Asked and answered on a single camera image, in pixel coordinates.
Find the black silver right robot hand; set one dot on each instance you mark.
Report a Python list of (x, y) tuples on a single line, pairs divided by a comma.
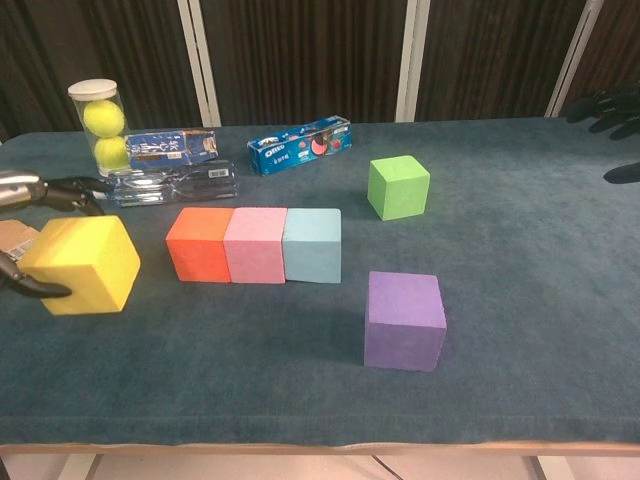
[(615, 107)]

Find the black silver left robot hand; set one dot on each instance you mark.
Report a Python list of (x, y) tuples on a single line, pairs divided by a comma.
[(20, 190)]

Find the yellow foam cube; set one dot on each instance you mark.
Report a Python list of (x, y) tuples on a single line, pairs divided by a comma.
[(85, 260)]

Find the orange foam cube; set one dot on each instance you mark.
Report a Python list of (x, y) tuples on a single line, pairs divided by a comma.
[(197, 250)]

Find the pink foam cube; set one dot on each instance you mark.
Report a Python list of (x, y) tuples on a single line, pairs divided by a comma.
[(255, 250)]

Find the purple foam cube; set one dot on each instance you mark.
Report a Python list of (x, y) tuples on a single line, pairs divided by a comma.
[(405, 320)]

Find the light blue foam cube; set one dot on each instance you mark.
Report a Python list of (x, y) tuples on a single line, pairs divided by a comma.
[(315, 245)]

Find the brown spiral notebook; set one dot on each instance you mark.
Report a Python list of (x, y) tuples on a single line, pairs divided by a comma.
[(15, 235)]

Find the yellow tennis ball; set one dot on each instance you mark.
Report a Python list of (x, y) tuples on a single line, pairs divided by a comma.
[(111, 150), (104, 119)]

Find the clear tennis ball tube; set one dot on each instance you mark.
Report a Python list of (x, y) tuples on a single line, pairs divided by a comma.
[(92, 90)]

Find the blue orange snack box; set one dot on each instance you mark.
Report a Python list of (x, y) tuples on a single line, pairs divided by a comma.
[(170, 147)]

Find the clear plastic water bottle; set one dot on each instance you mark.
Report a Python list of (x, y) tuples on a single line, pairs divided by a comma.
[(190, 187)]

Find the green foam cube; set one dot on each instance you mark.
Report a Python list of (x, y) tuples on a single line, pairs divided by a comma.
[(397, 187)]

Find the blue Oreo cookie box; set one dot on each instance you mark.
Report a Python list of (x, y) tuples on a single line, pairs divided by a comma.
[(295, 147)]

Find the white partition post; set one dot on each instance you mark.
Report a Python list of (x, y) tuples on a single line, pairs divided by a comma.
[(412, 60), (572, 60), (200, 65)]

